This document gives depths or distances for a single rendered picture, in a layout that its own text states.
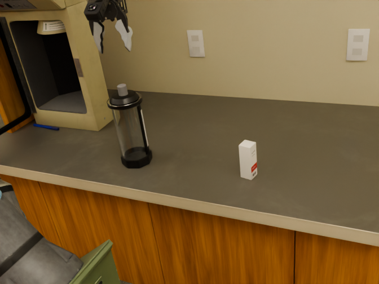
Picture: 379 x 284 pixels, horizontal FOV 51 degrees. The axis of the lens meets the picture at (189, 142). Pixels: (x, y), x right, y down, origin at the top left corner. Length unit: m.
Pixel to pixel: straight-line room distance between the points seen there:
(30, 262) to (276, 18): 1.22
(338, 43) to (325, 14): 0.11
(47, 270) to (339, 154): 0.91
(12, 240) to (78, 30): 0.92
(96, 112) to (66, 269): 0.93
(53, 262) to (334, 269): 0.74
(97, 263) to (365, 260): 0.69
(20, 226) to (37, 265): 0.07
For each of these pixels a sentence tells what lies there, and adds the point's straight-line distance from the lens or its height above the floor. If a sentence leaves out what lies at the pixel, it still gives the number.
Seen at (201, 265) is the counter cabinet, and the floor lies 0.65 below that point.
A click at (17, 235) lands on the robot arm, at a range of 0.75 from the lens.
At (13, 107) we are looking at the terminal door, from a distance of 1.71.
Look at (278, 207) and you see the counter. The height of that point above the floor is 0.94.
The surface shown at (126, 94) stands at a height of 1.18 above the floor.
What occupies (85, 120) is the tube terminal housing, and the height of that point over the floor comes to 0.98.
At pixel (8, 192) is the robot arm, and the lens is 0.91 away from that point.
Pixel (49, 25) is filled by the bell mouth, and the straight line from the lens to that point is 1.57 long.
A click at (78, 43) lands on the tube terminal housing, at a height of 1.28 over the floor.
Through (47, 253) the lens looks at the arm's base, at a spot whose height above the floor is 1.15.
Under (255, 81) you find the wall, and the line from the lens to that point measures 1.70.
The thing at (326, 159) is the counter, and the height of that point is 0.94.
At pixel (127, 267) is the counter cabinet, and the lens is 1.55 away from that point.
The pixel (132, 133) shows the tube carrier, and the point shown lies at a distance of 1.25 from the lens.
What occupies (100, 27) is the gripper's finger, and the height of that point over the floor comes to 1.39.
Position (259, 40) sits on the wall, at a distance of 1.64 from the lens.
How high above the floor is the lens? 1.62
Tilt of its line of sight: 29 degrees down
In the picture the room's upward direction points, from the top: 8 degrees counter-clockwise
